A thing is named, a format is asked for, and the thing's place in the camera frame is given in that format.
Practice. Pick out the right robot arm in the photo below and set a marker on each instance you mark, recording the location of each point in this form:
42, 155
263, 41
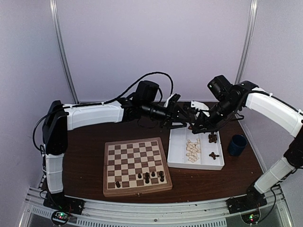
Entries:
232, 98

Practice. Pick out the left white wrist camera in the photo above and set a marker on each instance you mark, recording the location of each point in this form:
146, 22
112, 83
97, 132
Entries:
172, 100

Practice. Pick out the right aluminium frame post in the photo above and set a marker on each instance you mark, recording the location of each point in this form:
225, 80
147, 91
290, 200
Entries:
248, 39

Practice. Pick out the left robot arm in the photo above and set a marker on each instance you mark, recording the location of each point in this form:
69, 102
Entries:
63, 118

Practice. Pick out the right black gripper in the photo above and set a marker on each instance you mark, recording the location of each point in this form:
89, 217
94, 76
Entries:
202, 119

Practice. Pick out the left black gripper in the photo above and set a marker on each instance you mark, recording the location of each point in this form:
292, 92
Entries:
173, 117

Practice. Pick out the pile of white chess pieces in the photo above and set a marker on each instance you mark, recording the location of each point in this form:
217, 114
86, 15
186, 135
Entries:
193, 150

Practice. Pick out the dark blue cup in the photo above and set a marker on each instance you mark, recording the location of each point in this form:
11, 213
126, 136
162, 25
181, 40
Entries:
237, 145

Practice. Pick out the front aluminium rail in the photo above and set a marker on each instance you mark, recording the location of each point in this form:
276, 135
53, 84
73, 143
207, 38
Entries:
211, 213

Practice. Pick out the left aluminium frame post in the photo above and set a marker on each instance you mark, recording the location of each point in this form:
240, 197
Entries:
63, 56

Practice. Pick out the white divided plastic tray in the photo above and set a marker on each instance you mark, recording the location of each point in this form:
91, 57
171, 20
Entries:
177, 151

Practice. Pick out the wooden chess board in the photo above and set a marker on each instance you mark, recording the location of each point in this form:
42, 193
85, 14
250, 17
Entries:
124, 160

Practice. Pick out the pile of dark chess pieces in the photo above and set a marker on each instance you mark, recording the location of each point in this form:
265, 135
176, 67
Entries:
213, 139

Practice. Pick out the aluminium frame post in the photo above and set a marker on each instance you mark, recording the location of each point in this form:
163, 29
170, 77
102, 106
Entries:
248, 39
63, 56

